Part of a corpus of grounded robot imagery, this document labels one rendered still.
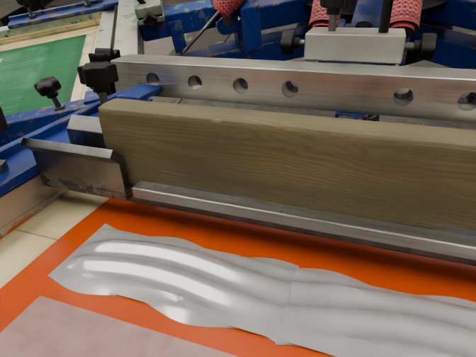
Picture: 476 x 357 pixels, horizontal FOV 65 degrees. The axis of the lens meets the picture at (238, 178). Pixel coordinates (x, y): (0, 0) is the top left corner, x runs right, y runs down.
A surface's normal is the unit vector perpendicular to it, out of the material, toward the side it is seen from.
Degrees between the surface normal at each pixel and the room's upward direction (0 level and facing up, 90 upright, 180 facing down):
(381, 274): 16
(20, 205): 90
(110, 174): 74
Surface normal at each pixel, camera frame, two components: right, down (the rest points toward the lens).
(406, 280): -0.04, -0.87
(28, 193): 0.94, 0.15
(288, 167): -0.34, 0.47
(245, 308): -0.27, -0.51
